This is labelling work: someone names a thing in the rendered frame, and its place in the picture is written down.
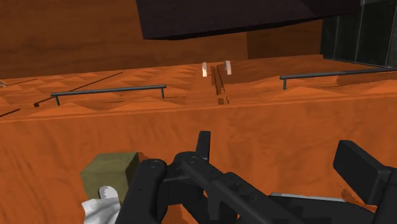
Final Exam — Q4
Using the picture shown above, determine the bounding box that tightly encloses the white crumpled cloth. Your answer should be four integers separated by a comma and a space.
81, 185, 122, 224

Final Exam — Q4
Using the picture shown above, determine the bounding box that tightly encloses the dark glass door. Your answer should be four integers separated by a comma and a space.
320, 0, 397, 68

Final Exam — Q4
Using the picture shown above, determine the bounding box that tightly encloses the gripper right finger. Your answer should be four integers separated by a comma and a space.
332, 139, 397, 224

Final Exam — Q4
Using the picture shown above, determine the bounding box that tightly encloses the orange wooden chest of drawers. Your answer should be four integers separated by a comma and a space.
0, 54, 397, 224

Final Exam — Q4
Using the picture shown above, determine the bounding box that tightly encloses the olive green box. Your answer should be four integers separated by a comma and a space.
80, 151, 141, 204

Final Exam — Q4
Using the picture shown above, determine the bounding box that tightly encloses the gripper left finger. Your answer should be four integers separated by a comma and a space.
115, 130, 238, 224

